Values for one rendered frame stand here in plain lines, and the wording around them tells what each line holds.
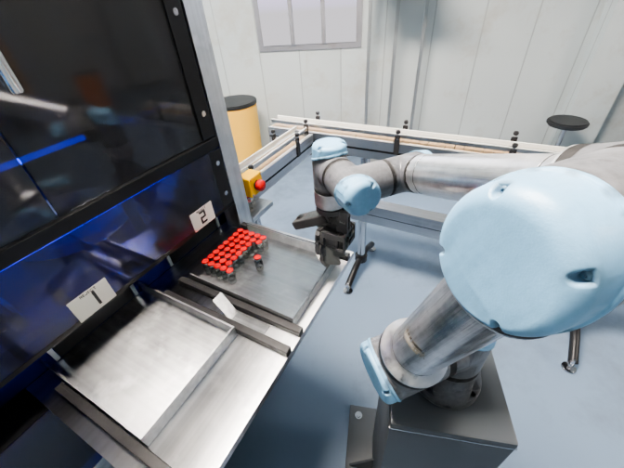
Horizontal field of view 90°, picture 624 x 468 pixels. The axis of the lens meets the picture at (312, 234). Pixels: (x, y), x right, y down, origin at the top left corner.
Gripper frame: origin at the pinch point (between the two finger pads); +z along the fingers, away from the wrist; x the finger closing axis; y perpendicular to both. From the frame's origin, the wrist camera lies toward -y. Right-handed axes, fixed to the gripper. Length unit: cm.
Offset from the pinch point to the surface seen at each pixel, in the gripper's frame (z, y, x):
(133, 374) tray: 3, -25, -46
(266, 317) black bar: 1.6, -5.6, -21.7
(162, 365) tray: 3.4, -20.3, -41.6
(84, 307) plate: -10, -36, -43
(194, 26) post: -55, -36, 8
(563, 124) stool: 38, 85, 256
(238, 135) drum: 47, -177, 167
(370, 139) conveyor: -2, -17, 83
